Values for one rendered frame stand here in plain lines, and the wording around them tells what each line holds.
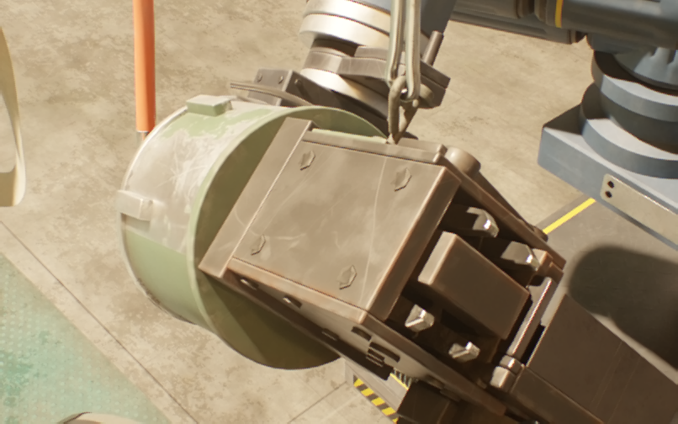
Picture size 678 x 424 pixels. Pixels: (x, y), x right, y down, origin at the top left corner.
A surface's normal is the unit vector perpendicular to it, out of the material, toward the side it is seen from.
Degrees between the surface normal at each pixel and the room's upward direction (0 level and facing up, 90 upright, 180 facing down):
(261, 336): 65
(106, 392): 0
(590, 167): 90
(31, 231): 0
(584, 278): 0
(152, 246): 78
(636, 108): 90
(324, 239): 43
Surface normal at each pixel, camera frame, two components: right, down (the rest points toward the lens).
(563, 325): 0.55, 0.15
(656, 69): -0.54, 0.55
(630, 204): -0.76, 0.42
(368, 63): -0.75, -0.35
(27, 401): 0.00, -0.76
